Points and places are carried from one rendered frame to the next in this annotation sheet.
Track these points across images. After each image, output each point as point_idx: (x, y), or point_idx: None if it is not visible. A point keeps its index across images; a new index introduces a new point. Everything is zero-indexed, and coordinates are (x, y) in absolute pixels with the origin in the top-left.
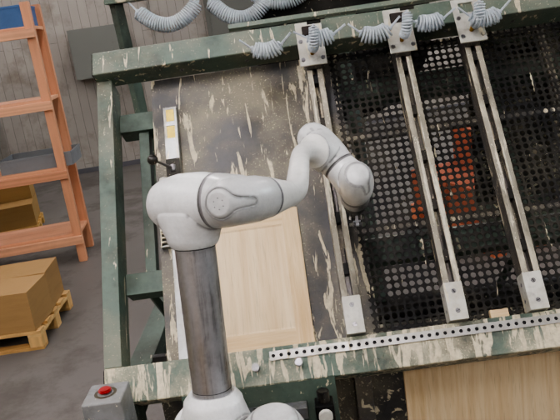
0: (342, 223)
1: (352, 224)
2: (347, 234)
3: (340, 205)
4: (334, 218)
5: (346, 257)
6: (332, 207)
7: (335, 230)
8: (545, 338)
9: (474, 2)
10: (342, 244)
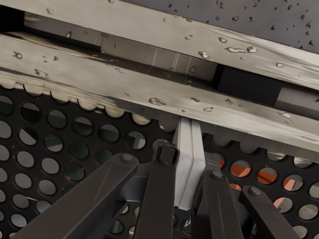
0: (200, 96)
1: (51, 220)
2: (136, 91)
3: (303, 126)
4: (248, 66)
5: (59, 41)
6: (315, 79)
7: (182, 42)
8: None
9: None
10: (120, 50)
